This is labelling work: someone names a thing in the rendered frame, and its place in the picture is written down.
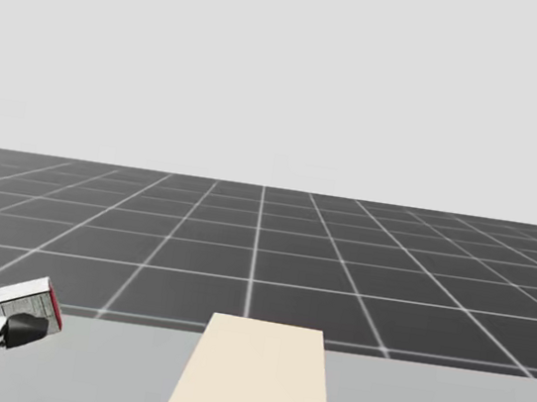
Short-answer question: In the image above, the tall board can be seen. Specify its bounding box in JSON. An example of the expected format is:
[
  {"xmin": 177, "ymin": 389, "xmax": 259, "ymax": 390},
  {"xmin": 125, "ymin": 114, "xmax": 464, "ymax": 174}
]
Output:
[{"xmin": 160, "ymin": 306, "xmax": 347, "ymax": 402}]

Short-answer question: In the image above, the red and white carton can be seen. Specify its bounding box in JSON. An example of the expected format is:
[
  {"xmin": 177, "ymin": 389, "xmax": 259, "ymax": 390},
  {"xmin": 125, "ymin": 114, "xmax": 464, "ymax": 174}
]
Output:
[{"xmin": 0, "ymin": 270, "xmax": 70, "ymax": 338}]

